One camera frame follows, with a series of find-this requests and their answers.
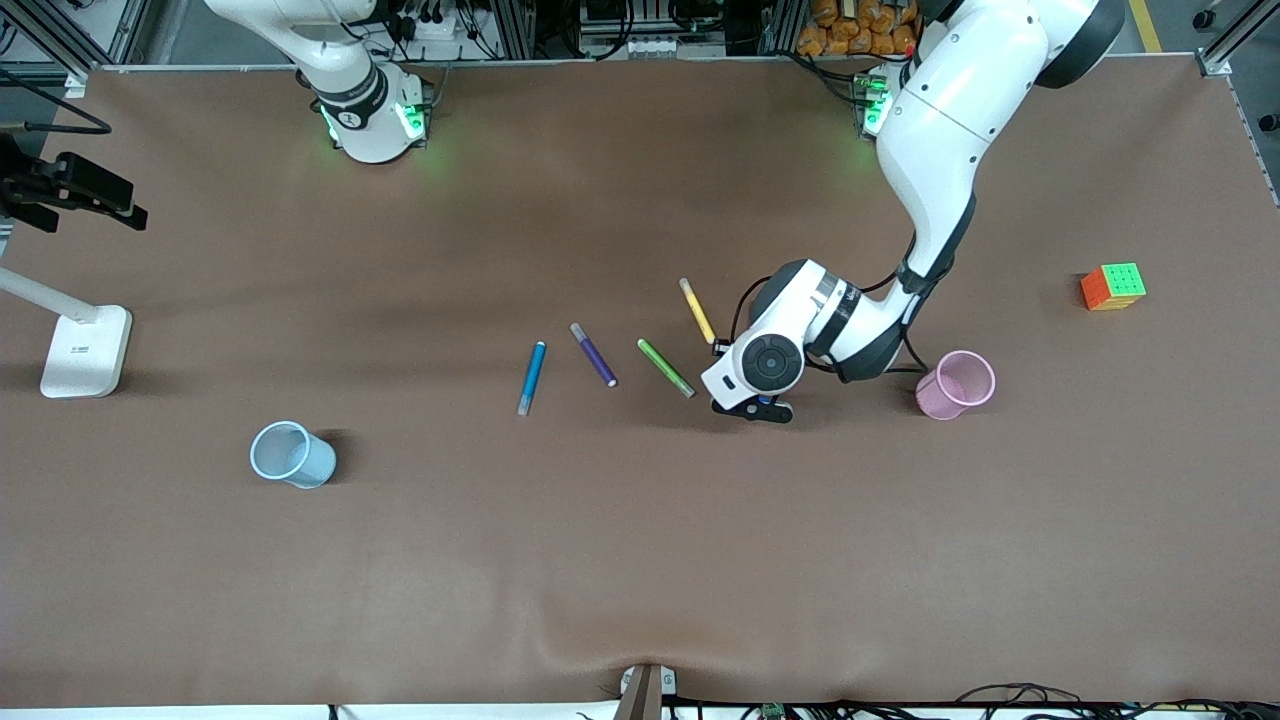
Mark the metal table edge clamp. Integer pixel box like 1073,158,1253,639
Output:
617,663,678,720

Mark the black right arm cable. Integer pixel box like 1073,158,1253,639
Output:
0,70,113,136

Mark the orange snack bag pile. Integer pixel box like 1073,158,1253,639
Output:
796,0,919,59

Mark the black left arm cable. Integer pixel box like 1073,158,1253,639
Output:
732,272,933,379

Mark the white power strip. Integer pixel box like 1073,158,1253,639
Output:
394,6,483,43

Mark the blue marker pen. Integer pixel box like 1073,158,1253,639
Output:
516,341,548,418

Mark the light blue plastic cup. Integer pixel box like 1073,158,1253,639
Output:
249,420,339,490

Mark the aluminium frame corner post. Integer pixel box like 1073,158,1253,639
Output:
1194,0,1265,79

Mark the green marker pen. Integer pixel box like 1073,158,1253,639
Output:
636,338,697,400

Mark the white lamp stand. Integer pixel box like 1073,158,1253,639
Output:
0,265,134,400

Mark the purple marker pen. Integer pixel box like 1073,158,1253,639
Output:
569,322,619,389

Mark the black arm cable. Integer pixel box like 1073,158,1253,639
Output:
732,272,933,379
0,70,113,136

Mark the pink plastic cup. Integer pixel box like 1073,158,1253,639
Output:
914,350,998,422

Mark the yellow marker pen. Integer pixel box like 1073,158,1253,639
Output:
678,277,719,346

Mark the multicoloured puzzle cube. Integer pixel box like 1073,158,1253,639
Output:
1079,262,1149,313

